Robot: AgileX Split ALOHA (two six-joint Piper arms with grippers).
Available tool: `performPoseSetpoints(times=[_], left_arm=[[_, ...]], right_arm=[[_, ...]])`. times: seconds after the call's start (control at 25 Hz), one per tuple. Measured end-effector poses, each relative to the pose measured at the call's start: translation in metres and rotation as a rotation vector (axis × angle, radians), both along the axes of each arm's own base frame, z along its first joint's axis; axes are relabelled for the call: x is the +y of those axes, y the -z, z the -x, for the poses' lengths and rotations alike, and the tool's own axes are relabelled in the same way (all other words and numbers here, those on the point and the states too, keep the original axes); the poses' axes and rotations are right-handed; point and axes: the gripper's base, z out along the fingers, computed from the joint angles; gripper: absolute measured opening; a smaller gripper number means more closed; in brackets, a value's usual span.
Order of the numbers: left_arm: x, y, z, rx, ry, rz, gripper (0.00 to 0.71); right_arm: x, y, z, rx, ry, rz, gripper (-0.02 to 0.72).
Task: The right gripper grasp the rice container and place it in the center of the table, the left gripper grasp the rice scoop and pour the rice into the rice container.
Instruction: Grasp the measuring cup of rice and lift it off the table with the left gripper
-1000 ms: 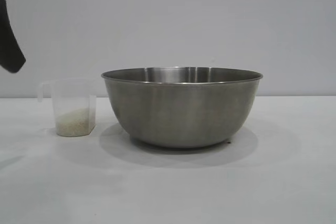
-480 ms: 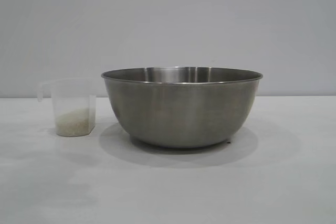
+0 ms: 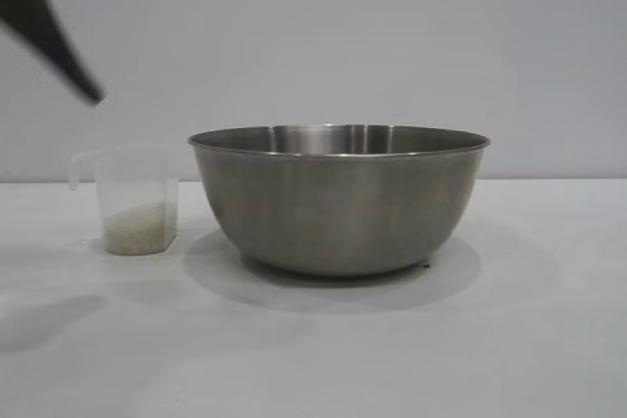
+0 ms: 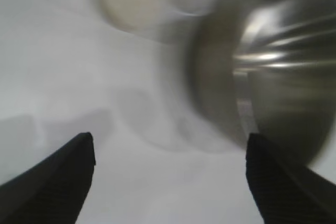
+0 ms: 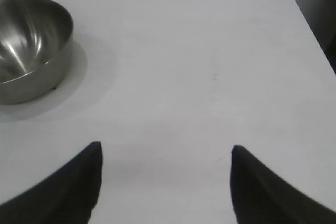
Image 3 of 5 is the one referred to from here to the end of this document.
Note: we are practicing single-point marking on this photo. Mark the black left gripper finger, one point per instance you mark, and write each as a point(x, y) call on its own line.
point(44, 21)

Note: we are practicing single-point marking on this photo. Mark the translucent plastic measuring cup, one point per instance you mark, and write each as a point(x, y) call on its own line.
point(137, 178)

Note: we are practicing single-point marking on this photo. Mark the white rice grains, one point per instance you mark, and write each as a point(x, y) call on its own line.
point(137, 232)

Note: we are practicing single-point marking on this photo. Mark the stainless steel mixing bowl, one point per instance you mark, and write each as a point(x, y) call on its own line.
point(338, 202)

